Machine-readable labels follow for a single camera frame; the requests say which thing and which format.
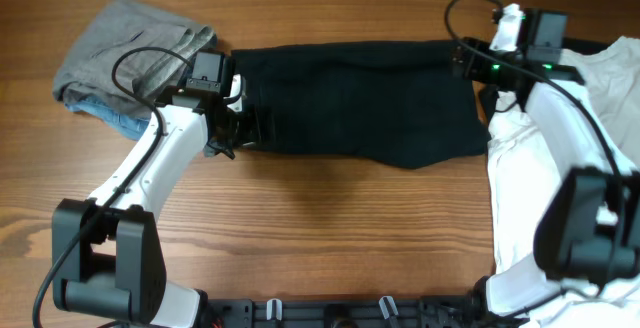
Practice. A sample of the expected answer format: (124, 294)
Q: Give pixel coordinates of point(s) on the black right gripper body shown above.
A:
(483, 69)

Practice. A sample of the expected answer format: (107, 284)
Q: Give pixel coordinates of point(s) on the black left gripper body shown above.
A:
(242, 129)

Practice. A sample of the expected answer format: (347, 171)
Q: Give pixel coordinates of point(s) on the black shorts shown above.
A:
(392, 102)

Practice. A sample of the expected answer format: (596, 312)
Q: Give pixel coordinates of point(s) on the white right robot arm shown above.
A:
(563, 169)

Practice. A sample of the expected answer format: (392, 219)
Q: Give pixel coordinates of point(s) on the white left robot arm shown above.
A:
(106, 252)

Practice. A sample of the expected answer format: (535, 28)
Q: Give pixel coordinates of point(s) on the folded blue denim jeans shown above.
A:
(130, 127)

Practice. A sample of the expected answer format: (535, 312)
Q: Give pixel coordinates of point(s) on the white t-shirt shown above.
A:
(523, 178)

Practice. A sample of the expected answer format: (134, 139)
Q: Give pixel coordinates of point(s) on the folded grey garment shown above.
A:
(124, 25)

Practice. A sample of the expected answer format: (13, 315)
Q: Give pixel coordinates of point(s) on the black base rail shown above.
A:
(429, 312)

